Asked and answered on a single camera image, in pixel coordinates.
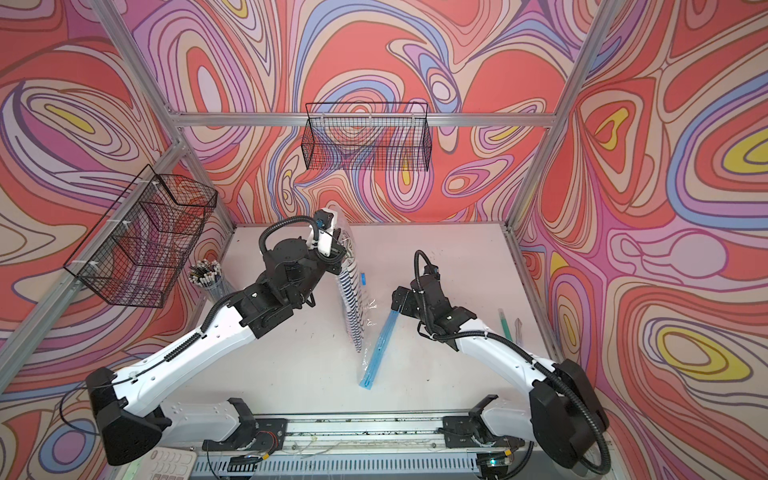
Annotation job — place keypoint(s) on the clear vacuum bag blue zipper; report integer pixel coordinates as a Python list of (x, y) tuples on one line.
[(377, 334)]

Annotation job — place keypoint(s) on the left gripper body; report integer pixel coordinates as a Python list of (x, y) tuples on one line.
[(330, 264)]

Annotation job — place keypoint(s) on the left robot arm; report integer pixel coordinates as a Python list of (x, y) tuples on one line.
[(128, 405)]

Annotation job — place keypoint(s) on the black wire basket back wall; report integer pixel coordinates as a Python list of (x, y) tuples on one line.
[(367, 136)]

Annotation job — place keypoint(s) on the white keypad device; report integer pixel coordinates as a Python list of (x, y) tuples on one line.
[(160, 463)]

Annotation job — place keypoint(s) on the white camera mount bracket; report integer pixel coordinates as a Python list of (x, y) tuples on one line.
[(322, 237)]

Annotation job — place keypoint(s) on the black wire basket wall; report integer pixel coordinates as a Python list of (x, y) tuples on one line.
[(367, 136), (158, 220)]

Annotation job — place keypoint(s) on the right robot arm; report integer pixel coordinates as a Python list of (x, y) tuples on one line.
[(564, 416)]

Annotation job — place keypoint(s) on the green marker pen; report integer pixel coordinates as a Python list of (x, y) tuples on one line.
[(504, 324)]

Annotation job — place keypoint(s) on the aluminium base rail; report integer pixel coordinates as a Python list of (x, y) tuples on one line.
[(390, 445)]

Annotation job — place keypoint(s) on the black wire basket left wall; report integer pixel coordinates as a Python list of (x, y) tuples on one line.
[(158, 220)]

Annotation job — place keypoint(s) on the black white striped tank top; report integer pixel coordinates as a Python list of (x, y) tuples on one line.
[(350, 288)]

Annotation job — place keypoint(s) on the cup of pens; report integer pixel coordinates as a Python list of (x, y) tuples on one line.
[(207, 276)]

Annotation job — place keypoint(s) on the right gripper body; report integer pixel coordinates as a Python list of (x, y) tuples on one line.
[(411, 305)]

